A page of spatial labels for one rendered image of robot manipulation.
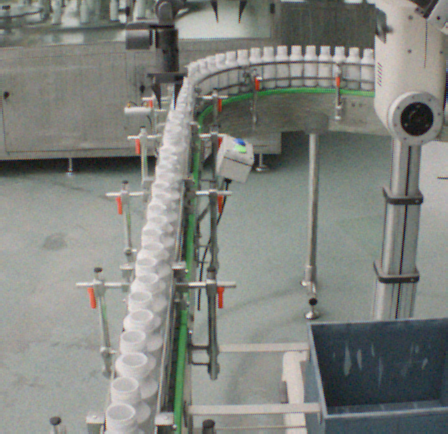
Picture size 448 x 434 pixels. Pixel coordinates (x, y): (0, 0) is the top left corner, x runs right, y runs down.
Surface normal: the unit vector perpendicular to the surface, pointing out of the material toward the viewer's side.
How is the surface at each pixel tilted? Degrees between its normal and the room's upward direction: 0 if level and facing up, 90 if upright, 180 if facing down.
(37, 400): 0
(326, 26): 90
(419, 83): 101
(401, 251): 90
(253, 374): 0
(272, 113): 89
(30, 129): 91
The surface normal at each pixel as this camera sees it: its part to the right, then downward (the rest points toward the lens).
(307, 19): 0.01, 0.39
